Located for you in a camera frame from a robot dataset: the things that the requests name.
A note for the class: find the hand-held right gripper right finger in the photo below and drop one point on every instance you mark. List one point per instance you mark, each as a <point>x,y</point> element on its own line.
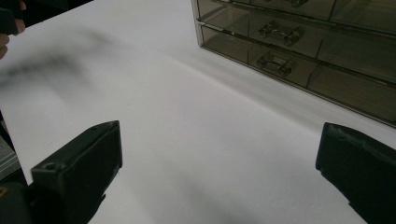
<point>364,174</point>

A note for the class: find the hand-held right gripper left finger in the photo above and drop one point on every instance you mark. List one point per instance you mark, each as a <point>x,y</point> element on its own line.
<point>77,174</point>

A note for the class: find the smoked clear drawer cabinet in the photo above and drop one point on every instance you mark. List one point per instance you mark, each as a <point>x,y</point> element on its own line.
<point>342,62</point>

